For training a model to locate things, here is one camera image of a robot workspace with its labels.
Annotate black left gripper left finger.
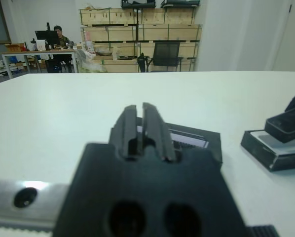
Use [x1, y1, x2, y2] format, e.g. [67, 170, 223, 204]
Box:
[109, 105, 141, 159]

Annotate crumpled plastic bag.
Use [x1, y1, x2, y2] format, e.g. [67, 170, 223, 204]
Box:
[75, 48, 106, 73]

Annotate black waste bin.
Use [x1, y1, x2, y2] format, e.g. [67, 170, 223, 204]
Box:
[137, 52, 149, 73]

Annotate black computer monitor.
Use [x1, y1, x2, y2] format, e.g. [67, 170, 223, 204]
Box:
[35, 22, 59, 47]

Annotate black flat tray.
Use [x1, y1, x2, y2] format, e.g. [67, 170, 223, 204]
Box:
[160, 0, 201, 8]

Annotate orange cardboard box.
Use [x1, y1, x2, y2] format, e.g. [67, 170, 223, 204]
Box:
[4, 43, 26, 53]

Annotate black camera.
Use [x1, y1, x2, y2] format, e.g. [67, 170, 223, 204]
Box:
[264, 108, 295, 144]

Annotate black mesh office chair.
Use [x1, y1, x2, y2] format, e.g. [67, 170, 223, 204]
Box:
[147, 41, 184, 73]

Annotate pink package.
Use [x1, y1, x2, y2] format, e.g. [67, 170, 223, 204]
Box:
[84, 32, 94, 53]

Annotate white-framed wooden desk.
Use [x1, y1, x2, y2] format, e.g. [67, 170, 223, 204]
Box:
[1, 48, 78, 79]

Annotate seated person in dark clothes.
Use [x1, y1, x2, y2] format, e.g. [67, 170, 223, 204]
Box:
[47, 25, 73, 73]

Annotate black printed box lid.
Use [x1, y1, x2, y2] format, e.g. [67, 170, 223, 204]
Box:
[136, 118, 223, 171]

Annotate black moulded case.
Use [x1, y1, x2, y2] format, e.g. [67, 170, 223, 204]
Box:
[121, 0, 156, 9]

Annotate black box with white inlay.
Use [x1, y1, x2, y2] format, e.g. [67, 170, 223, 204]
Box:
[240, 129, 295, 172]

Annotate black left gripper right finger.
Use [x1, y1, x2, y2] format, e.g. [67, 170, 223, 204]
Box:
[142, 102, 177, 161]

